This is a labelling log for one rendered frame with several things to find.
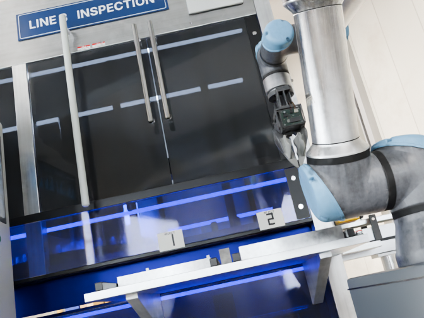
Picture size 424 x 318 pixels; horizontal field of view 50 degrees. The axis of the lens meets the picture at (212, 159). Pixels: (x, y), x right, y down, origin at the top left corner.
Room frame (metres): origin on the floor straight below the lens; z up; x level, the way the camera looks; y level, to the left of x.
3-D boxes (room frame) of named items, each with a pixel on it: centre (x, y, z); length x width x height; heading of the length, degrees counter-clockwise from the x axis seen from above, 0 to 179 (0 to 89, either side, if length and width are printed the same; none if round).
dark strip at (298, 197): (1.54, -0.26, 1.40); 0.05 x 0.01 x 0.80; 90
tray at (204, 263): (1.44, 0.19, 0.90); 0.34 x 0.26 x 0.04; 0
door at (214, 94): (1.55, -0.07, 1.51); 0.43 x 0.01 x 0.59; 90
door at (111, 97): (1.55, 0.39, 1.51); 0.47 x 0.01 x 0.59; 90
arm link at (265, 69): (1.15, -0.22, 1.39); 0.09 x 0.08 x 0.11; 3
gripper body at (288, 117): (1.15, -0.22, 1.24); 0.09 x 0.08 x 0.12; 0
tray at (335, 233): (1.33, -0.15, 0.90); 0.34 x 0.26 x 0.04; 0
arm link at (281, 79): (1.16, -0.22, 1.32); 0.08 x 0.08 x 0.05
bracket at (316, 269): (1.36, -0.23, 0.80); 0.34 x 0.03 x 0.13; 0
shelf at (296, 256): (1.37, 0.02, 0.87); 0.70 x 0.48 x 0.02; 90
